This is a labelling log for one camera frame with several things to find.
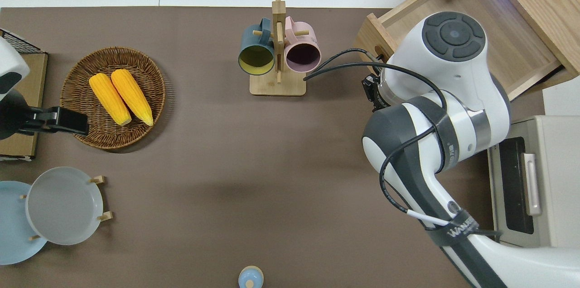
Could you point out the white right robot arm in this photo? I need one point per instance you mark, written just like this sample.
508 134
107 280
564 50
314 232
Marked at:
453 75

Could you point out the light wooden drawer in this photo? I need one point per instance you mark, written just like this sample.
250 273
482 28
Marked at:
512 34

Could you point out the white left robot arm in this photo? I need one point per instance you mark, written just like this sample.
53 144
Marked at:
11 66

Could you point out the wooden plate rack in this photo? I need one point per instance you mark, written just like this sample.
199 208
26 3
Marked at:
100 180

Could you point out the dark teal mug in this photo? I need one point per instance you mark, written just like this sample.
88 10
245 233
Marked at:
250 41

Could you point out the yellow corn cob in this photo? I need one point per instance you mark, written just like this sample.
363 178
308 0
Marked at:
109 98
132 97

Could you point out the grey plate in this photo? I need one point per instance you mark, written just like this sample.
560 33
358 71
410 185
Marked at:
63 206

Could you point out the brown table mat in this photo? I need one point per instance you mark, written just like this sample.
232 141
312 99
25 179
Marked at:
226 165

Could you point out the pink mug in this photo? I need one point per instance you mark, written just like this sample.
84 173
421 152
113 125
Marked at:
308 43

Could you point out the wooden mug tree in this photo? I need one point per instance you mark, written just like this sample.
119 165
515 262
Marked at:
277 86

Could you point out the brown wicker basket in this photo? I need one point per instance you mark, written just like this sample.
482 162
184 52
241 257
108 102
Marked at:
81 75

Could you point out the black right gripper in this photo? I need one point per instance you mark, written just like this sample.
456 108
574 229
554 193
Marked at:
371 93

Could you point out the cream toaster oven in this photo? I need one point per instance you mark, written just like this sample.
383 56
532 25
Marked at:
557 179

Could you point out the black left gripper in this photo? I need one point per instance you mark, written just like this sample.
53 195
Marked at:
41 120

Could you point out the light blue plate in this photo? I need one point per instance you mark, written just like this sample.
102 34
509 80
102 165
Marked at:
11 224

